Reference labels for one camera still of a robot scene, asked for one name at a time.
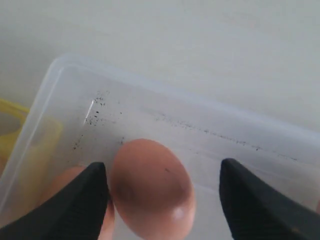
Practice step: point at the brown egg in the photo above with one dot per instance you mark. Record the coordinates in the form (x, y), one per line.
(152, 191)
(60, 181)

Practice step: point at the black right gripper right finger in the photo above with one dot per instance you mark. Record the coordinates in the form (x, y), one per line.
(256, 211)

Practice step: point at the yellow plastic egg tray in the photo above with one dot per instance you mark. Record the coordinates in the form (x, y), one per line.
(15, 132)

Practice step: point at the clear plastic bin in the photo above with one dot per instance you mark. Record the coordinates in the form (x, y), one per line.
(84, 111)

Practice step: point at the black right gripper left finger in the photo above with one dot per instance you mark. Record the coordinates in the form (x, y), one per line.
(76, 212)

